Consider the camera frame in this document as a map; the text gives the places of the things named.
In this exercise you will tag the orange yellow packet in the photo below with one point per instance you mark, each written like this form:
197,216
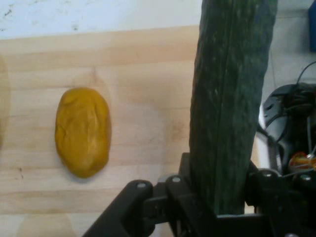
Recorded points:
301,161

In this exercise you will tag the blue box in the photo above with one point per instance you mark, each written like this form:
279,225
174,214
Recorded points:
312,24

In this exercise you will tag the yellow brown potato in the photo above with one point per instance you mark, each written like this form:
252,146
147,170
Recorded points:
82,133

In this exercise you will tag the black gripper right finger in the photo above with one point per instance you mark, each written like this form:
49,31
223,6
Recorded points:
288,205

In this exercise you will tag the wooden cutting board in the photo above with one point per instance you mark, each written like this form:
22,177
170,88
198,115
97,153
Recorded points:
148,74

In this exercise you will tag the dark green cucumber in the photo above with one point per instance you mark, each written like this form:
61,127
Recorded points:
227,98

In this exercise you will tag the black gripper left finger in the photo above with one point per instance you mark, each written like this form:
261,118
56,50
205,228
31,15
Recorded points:
158,205

